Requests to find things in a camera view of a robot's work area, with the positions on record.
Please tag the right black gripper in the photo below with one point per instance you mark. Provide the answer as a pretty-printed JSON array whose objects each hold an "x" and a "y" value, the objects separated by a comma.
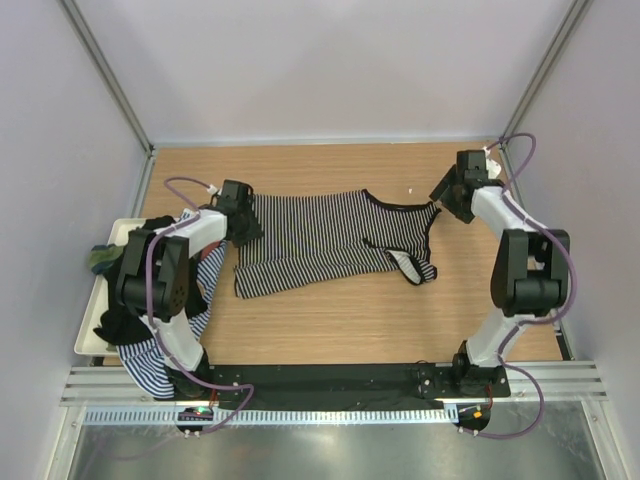
[{"x": 442, "y": 194}]

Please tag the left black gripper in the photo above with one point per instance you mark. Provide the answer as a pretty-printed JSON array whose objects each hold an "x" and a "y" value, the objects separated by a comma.
[{"x": 253, "y": 232}]

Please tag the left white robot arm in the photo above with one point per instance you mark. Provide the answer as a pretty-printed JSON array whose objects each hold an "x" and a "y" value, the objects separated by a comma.
[{"x": 184, "y": 356}]

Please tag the white plastic tray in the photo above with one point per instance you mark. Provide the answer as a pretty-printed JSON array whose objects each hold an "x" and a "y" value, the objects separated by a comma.
[{"x": 87, "y": 343}]

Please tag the black white striped tank top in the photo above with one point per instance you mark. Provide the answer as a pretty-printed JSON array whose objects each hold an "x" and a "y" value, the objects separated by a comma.
[{"x": 311, "y": 239}]

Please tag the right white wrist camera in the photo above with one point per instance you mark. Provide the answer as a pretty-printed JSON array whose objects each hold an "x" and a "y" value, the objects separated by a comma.
[{"x": 493, "y": 167}]

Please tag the green striped garment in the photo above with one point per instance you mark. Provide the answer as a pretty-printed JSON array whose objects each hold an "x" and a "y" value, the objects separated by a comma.
[{"x": 105, "y": 259}]

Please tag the white slotted cable duct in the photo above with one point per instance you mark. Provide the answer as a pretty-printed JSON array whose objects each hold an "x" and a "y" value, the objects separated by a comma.
[{"x": 199, "y": 416}]

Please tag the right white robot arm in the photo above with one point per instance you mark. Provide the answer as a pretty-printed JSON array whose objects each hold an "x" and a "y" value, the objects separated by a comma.
[{"x": 530, "y": 277}]

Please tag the red garment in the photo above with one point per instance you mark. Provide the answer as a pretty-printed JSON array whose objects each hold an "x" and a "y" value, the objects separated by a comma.
[{"x": 210, "y": 248}]

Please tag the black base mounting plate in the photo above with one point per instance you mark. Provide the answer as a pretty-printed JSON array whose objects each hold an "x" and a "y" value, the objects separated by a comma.
[{"x": 362, "y": 387}]

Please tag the blue white striped tank top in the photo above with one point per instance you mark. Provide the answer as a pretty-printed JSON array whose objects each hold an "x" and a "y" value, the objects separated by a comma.
[{"x": 145, "y": 361}]

